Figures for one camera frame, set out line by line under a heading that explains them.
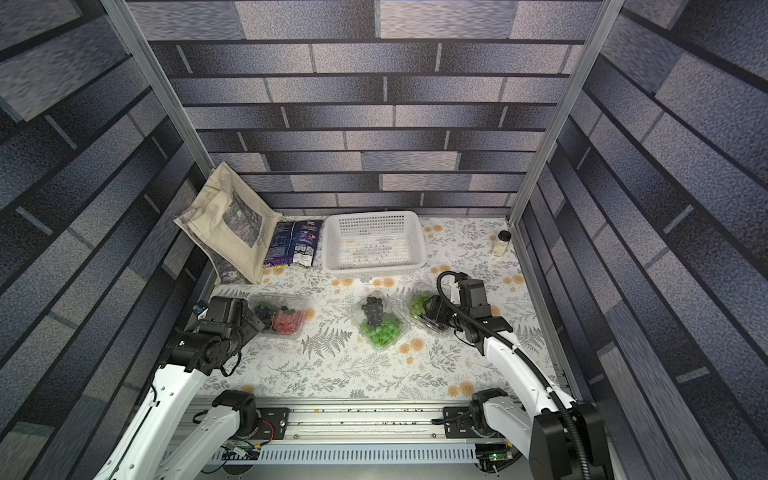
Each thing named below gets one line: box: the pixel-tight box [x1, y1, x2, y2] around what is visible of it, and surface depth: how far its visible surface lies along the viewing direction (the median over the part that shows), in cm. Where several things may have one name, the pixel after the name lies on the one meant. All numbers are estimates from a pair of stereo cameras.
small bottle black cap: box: [492, 230, 512, 257], surface depth 106 cm
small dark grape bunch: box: [361, 296, 384, 329], surface depth 89 cm
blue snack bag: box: [264, 220, 324, 268], surface depth 109 cm
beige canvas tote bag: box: [174, 162, 283, 285], surface depth 99 cm
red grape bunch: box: [272, 309, 305, 334], surface depth 86 cm
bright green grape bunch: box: [360, 320, 401, 348], surface depth 86 cm
